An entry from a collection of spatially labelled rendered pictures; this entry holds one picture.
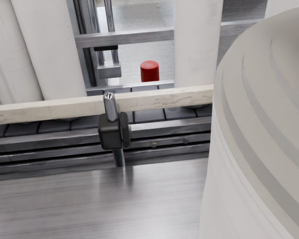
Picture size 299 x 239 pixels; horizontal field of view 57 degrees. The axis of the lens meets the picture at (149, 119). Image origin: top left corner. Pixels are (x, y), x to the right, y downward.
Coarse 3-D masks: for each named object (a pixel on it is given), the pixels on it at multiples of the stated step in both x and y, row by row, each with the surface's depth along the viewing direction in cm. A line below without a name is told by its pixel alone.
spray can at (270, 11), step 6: (270, 0) 30; (276, 0) 29; (282, 0) 29; (288, 0) 29; (294, 0) 28; (270, 6) 30; (276, 6) 30; (282, 6) 29; (288, 6) 29; (294, 6) 29; (270, 12) 31; (276, 12) 30; (264, 18) 32
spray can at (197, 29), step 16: (176, 0) 29; (192, 0) 27; (208, 0) 27; (176, 16) 30; (192, 16) 28; (208, 16) 28; (176, 32) 31; (192, 32) 29; (208, 32) 29; (176, 48) 32; (192, 48) 30; (208, 48) 30; (176, 64) 33; (192, 64) 31; (208, 64) 31; (176, 80) 34; (192, 80) 32; (208, 80) 33
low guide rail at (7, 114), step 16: (96, 96) 32; (128, 96) 31; (144, 96) 31; (160, 96) 32; (176, 96) 32; (192, 96) 32; (208, 96) 32; (0, 112) 31; (16, 112) 31; (32, 112) 31; (48, 112) 31; (64, 112) 32; (80, 112) 32; (96, 112) 32
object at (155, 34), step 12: (228, 24) 35; (240, 24) 35; (252, 24) 35; (84, 36) 34; (96, 36) 34; (108, 36) 34; (120, 36) 34; (132, 36) 34; (144, 36) 34; (156, 36) 34; (168, 36) 35
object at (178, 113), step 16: (128, 112) 35; (144, 112) 35; (160, 112) 35; (176, 112) 34; (192, 112) 34; (208, 112) 34; (0, 128) 34; (16, 128) 34; (32, 128) 33; (48, 128) 33; (64, 128) 33; (80, 128) 33
